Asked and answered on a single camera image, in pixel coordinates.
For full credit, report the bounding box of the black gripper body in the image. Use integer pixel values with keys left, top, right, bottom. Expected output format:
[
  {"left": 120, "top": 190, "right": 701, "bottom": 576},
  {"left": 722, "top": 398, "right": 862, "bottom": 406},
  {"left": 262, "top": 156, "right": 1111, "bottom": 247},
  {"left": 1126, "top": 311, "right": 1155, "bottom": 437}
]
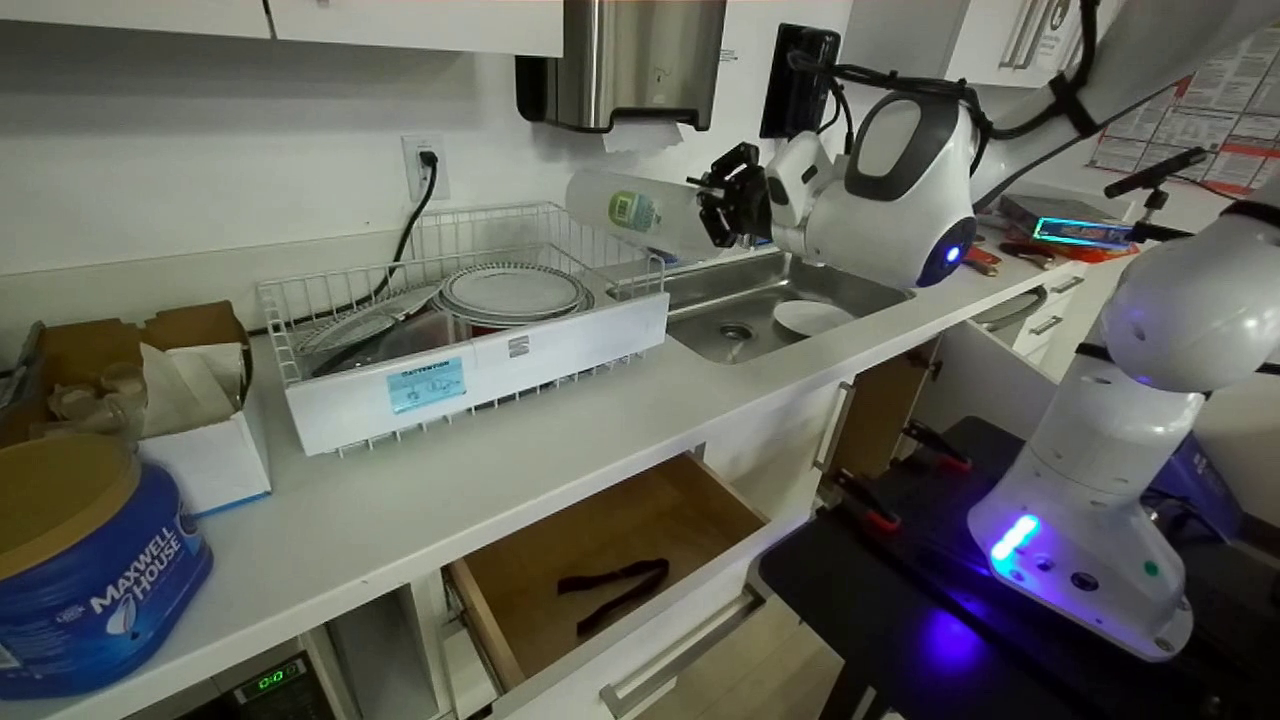
[{"left": 717, "top": 139, "right": 781, "bottom": 254}]

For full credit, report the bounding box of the stainless steel sink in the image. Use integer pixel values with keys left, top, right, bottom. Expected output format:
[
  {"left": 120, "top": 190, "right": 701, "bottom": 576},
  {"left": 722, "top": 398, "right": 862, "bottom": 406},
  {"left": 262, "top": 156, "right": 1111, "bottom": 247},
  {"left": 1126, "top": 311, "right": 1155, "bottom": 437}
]
[{"left": 661, "top": 245, "right": 923, "bottom": 369}]

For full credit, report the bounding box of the white round plate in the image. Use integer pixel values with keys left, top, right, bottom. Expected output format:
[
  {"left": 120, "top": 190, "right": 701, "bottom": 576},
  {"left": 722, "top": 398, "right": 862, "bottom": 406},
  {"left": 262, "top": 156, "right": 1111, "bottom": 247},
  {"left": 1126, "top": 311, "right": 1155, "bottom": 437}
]
[{"left": 768, "top": 296, "right": 861, "bottom": 341}]

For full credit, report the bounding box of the steel paper towel dispenser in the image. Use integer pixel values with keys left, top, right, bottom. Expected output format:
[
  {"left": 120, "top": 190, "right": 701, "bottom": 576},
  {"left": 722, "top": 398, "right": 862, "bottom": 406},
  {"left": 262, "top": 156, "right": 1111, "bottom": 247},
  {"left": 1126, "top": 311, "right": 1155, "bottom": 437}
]
[{"left": 511, "top": 0, "right": 733, "bottom": 153}]

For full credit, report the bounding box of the round plate dark rim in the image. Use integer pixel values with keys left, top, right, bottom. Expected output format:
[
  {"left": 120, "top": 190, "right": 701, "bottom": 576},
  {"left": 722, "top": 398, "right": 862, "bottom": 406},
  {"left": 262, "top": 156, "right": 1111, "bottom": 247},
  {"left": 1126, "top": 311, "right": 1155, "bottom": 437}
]
[{"left": 434, "top": 259, "right": 590, "bottom": 331}]

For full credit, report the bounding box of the open wooden cabinet door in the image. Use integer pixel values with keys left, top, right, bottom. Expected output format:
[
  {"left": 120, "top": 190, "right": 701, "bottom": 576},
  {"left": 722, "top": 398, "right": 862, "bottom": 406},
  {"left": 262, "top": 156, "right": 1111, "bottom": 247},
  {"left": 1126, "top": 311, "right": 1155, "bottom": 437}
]
[{"left": 830, "top": 348, "right": 937, "bottom": 483}]

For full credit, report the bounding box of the black red cart tool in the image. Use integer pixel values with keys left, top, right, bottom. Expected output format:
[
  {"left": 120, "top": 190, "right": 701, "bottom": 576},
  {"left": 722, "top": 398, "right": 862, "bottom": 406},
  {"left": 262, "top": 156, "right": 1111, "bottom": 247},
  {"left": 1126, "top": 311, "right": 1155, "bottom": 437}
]
[
  {"left": 897, "top": 420, "right": 975, "bottom": 479},
  {"left": 834, "top": 472, "right": 908, "bottom": 537}
]

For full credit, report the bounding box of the black device teal light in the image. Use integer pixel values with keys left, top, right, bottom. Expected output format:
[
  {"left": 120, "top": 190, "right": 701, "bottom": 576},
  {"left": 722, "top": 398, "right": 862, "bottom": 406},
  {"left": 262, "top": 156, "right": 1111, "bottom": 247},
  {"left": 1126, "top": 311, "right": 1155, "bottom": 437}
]
[{"left": 996, "top": 191, "right": 1137, "bottom": 254}]

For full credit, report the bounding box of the open wooden drawer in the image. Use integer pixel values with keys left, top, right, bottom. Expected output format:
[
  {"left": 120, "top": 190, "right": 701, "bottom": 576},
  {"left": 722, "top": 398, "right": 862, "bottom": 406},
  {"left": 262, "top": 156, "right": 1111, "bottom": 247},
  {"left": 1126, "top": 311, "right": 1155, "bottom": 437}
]
[{"left": 440, "top": 454, "right": 772, "bottom": 697}]

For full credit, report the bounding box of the white upper cabinet door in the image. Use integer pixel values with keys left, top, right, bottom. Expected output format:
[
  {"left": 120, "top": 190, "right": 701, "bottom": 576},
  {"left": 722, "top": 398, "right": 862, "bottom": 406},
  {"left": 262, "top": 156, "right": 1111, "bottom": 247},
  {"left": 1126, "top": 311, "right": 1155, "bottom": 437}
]
[
  {"left": 0, "top": 0, "right": 274, "bottom": 44},
  {"left": 262, "top": 0, "right": 566, "bottom": 66}
]

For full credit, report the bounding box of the grey leaning plate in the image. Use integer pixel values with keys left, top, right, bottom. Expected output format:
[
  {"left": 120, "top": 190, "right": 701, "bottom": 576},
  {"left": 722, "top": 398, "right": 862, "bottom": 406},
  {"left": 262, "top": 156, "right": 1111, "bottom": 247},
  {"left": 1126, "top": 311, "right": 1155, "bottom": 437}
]
[{"left": 294, "top": 293, "right": 452, "bottom": 381}]

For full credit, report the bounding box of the black robot cart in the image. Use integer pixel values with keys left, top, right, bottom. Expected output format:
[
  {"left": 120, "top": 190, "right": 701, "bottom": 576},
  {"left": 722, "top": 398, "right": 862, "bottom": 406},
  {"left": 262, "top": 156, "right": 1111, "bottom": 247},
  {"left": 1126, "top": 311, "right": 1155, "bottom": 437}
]
[{"left": 756, "top": 414, "right": 1280, "bottom": 720}]

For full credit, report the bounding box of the small white box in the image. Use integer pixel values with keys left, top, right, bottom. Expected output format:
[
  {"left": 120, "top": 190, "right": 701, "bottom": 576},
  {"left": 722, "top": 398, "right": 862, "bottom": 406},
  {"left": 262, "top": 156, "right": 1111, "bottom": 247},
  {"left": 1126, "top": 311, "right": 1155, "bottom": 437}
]
[{"left": 136, "top": 341, "right": 274, "bottom": 521}]

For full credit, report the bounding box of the appliance green display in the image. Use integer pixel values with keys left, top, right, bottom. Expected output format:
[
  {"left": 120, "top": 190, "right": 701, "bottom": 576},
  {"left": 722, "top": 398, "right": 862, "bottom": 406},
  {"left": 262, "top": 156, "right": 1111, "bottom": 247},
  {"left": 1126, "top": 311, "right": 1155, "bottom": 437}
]
[{"left": 177, "top": 650, "right": 337, "bottom": 720}]

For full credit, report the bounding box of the open cardboard box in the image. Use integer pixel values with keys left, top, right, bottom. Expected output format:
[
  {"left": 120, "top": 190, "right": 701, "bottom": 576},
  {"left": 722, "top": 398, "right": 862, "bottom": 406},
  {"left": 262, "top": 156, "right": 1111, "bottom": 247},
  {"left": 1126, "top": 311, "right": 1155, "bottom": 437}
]
[{"left": 0, "top": 301, "right": 254, "bottom": 454}]

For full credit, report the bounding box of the blue coffee can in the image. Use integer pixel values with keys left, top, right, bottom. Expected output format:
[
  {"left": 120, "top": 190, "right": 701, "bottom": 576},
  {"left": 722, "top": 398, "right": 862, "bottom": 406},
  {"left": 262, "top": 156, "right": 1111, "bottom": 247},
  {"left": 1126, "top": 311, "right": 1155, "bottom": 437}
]
[{"left": 0, "top": 432, "right": 217, "bottom": 710}]

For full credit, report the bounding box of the black wall dispenser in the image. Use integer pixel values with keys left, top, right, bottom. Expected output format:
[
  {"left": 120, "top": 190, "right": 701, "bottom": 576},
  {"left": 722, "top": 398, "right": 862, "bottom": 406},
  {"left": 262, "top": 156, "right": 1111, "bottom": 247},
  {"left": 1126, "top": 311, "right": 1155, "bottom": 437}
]
[{"left": 756, "top": 21, "right": 843, "bottom": 145}]

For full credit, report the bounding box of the white wire drying rack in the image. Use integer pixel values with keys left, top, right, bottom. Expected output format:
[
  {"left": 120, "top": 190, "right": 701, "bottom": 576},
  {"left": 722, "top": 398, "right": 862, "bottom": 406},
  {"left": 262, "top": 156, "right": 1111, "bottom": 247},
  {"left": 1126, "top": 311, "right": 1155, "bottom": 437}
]
[{"left": 252, "top": 197, "right": 676, "bottom": 466}]

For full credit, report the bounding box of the metal cabinet handle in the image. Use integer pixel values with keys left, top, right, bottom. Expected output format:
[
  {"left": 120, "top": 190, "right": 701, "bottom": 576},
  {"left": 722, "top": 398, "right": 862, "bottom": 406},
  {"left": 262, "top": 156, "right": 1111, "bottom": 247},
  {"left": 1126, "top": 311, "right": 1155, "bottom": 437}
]
[{"left": 811, "top": 376, "right": 856, "bottom": 475}]

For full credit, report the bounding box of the black power cord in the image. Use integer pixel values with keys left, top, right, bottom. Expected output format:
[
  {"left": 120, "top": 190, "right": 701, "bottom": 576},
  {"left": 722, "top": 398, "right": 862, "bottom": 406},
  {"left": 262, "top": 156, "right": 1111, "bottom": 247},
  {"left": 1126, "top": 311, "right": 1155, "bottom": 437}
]
[{"left": 245, "top": 153, "right": 442, "bottom": 336}]

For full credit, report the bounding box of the white wall outlet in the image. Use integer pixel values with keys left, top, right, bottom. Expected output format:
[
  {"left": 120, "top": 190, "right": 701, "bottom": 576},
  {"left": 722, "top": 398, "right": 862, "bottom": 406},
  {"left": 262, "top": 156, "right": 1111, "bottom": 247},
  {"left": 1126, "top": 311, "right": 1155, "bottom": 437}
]
[{"left": 397, "top": 132, "right": 452, "bottom": 209}]

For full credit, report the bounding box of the red handled tool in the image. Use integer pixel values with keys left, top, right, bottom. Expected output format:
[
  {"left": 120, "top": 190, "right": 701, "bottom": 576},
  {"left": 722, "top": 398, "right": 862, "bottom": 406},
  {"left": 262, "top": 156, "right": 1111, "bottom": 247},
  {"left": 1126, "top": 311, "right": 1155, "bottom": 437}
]
[{"left": 996, "top": 235, "right": 1137, "bottom": 269}]

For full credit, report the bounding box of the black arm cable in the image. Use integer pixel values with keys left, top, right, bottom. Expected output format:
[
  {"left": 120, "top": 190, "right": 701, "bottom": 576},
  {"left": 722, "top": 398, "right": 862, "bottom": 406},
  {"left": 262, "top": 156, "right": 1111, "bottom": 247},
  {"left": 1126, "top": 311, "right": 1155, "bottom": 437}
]
[{"left": 825, "top": 0, "right": 1111, "bottom": 153}]

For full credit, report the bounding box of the black strap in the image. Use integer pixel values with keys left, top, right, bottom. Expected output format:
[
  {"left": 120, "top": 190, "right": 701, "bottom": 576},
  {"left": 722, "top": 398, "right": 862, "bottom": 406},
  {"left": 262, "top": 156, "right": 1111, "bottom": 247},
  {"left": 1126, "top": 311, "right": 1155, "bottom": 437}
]
[{"left": 551, "top": 558, "right": 676, "bottom": 642}]

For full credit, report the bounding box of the black camera stand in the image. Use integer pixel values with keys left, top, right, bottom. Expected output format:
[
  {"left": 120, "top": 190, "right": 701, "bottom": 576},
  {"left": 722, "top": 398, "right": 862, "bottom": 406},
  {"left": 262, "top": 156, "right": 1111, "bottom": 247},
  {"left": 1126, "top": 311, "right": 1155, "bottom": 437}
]
[{"left": 1101, "top": 139, "right": 1213, "bottom": 234}]

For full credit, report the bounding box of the metal drawer handle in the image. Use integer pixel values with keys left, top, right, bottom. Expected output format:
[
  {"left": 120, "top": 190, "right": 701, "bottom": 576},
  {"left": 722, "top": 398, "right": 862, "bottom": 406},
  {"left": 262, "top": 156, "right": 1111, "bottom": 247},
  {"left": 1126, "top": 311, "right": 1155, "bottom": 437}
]
[{"left": 595, "top": 591, "right": 768, "bottom": 720}]

